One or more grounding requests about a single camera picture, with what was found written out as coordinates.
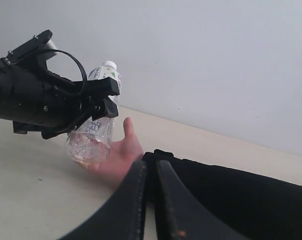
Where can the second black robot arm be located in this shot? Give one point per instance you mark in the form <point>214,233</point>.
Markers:
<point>37,100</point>

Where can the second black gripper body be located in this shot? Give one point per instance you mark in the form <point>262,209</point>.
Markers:
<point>45,103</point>

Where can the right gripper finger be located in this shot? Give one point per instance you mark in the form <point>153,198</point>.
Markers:
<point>97,87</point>
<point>105,108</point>

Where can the person's open bare hand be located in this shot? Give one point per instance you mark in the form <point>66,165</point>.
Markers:
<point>122,155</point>

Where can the clear bottle white-blue label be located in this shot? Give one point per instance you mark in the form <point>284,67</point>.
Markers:
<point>90,143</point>

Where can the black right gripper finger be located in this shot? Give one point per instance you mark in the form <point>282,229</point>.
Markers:
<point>122,216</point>
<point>179,216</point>

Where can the black-sleeved forearm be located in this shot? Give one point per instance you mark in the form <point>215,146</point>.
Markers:
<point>259,207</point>

